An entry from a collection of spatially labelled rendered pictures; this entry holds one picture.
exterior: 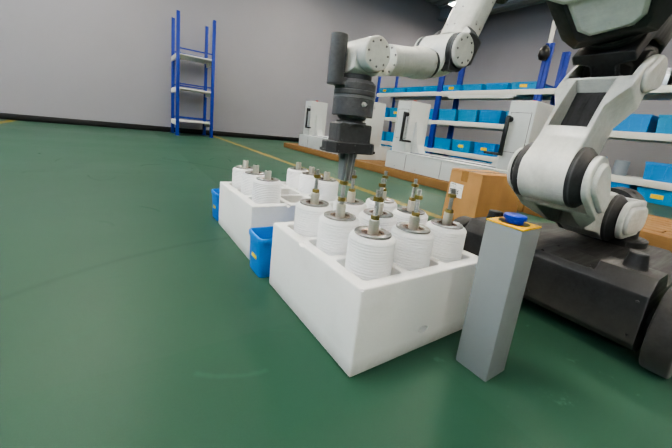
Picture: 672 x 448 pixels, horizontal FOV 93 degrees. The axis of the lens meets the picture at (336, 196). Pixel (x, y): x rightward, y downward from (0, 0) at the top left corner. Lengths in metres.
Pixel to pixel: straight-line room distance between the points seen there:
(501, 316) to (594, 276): 0.35
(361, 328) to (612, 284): 0.60
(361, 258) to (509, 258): 0.27
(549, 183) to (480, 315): 0.36
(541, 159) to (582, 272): 0.29
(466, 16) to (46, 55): 6.43
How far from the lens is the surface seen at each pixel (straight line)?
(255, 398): 0.64
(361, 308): 0.60
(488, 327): 0.73
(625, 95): 1.03
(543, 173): 0.90
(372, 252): 0.62
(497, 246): 0.68
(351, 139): 0.69
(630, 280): 0.99
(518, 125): 2.88
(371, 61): 0.67
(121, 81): 6.79
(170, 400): 0.66
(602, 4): 0.99
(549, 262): 1.02
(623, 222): 1.22
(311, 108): 5.25
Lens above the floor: 0.45
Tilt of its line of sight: 12 degrees down
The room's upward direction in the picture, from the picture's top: 7 degrees clockwise
